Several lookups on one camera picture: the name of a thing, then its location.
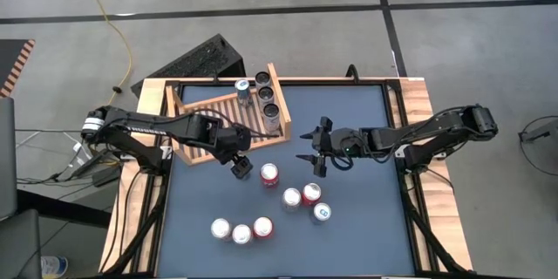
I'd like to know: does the blue silver Red Bull can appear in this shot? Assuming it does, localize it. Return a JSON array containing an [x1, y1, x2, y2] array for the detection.
[[312, 201, 333, 224], [234, 78, 254, 108]]

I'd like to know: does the grey stand base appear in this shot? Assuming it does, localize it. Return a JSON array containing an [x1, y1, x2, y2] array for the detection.
[[518, 118, 558, 144]]

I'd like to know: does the black metal table frame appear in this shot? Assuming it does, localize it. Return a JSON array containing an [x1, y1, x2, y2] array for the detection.
[[130, 77, 441, 279]]

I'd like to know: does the yellow floor cable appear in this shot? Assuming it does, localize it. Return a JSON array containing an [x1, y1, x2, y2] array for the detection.
[[69, 0, 133, 112]]

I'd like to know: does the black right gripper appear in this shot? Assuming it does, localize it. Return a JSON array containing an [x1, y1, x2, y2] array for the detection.
[[295, 116, 365, 179]]

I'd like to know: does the wooden slatted shelf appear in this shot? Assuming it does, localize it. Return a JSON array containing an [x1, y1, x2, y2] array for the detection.
[[164, 62, 293, 167]]

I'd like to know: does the black looped cable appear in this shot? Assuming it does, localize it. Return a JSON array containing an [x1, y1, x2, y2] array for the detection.
[[517, 115, 558, 191]]

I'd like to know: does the black-lidded white Celsius can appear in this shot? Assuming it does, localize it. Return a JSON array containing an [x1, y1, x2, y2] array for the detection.
[[256, 85, 276, 110], [255, 71, 272, 91], [262, 103, 282, 134]]

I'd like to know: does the silver Diet Coke can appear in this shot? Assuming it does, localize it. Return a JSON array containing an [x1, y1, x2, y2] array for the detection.
[[210, 217, 235, 243], [282, 187, 303, 211], [231, 223, 254, 246]]

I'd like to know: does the white cable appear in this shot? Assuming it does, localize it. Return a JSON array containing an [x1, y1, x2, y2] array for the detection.
[[65, 133, 93, 162]]

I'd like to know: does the black striped-edge floor mat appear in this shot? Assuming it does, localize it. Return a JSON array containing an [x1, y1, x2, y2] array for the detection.
[[0, 38, 36, 99]]

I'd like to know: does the red Fanta strawberry can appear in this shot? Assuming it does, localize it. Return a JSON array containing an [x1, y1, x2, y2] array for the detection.
[[259, 162, 281, 188], [301, 181, 323, 206], [252, 215, 275, 240]]

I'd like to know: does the plastic bottle blue label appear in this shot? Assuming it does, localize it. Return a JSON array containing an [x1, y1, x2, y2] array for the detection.
[[41, 255, 70, 279]]

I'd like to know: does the black floor bar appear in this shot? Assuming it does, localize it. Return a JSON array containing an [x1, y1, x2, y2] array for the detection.
[[16, 187, 113, 229]]

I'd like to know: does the black perforated box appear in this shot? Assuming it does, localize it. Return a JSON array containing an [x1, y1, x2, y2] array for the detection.
[[130, 33, 247, 97]]

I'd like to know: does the black floor cable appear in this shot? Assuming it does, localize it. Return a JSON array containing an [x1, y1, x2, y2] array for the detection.
[[15, 156, 95, 185]]

